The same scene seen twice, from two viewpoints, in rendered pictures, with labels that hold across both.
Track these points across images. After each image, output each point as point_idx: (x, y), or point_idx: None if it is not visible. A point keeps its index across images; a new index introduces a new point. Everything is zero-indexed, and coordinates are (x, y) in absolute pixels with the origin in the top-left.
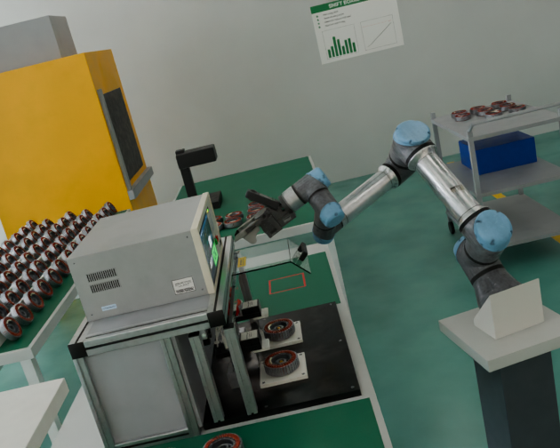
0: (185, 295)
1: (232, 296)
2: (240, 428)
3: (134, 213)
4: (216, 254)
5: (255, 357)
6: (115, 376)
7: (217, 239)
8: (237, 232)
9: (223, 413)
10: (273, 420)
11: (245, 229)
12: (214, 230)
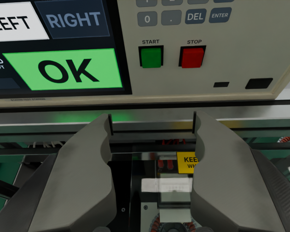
0: None
1: (47, 150)
2: (10, 181)
3: None
4: (95, 79)
5: (128, 195)
6: None
7: (182, 60)
8: (193, 120)
9: (24, 162)
10: None
11: (48, 157)
12: (214, 31)
